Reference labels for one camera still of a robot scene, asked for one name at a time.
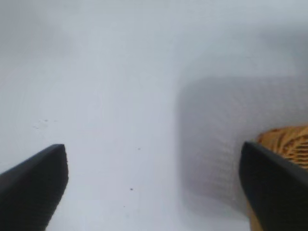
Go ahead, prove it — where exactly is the brown woven wicker basket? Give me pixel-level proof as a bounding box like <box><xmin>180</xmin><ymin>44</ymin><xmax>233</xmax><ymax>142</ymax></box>
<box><xmin>245</xmin><ymin>125</ymin><xmax>308</xmax><ymax>231</ymax></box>

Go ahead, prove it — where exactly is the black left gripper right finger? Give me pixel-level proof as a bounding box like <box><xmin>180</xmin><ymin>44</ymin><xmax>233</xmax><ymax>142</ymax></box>
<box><xmin>239</xmin><ymin>141</ymin><xmax>308</xmax><ymax>231</ymax></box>

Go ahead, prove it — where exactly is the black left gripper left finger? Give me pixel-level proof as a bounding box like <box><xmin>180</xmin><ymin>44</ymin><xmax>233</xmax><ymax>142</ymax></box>
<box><xmin>0</xmin><ymin>143</ymin><xmax>69</xmax><ymax>231</ymax></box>

